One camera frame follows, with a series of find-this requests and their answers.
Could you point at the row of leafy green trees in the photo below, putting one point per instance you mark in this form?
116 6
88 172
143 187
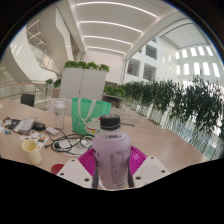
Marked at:
186 103

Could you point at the tall white cabinet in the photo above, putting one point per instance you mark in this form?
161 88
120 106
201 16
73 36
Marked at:
81 83

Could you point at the black power brick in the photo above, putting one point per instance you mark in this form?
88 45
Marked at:
39 126

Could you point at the black tablet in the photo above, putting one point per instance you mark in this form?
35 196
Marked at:
13 124

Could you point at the wooden shelf with green plants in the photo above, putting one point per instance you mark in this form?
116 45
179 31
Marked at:
113 90

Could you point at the purple drink bottle black cap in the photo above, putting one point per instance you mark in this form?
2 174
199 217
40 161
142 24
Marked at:
111 153

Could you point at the green shrubs in planter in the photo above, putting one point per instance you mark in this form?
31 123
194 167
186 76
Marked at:
86 65

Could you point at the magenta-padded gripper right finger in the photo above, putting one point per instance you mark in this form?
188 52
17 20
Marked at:
150 170

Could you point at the pale yellow mug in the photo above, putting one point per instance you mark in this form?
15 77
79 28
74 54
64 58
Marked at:
31 151

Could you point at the small red black case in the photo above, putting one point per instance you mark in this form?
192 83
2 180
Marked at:
6 120

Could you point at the colourful sticker sheet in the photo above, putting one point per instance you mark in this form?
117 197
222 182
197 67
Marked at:
33 137

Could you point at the ceiling light strips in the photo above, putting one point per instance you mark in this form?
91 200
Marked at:
110 39

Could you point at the black office chair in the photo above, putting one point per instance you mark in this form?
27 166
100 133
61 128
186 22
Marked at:
27 99

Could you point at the flat round red coaster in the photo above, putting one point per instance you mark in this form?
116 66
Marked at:
56 168

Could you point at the white chair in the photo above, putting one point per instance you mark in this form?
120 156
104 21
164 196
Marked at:
50 106

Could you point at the small teal packet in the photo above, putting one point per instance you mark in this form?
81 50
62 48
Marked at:
7 131

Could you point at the small potted green plants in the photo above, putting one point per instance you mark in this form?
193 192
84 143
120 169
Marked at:
53 82

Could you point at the clear plastic tumbler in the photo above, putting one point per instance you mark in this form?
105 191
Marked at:
59 115

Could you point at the green tote bag cat print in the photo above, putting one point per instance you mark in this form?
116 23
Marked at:
85 116

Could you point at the white charger block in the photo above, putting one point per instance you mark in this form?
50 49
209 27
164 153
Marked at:
52 130

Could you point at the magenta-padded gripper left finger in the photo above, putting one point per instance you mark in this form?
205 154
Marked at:
73 170

